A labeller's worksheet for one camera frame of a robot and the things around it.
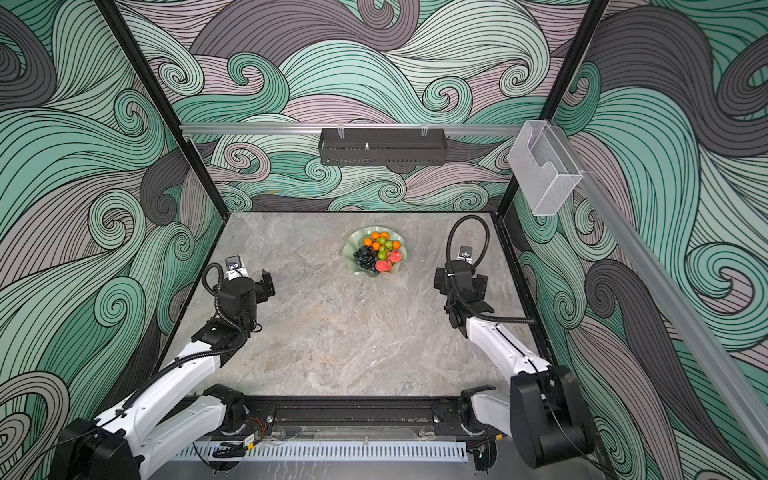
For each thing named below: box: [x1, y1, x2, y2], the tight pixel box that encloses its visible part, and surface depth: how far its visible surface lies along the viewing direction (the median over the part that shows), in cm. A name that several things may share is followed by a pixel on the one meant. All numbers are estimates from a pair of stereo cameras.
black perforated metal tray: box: [319, 128, 448, 166], surface depth 97 cm
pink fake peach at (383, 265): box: [375, 259, 393, 272], surface depth 100 cm
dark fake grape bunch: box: [353, 246, 379, 272], surface depth 102 cm
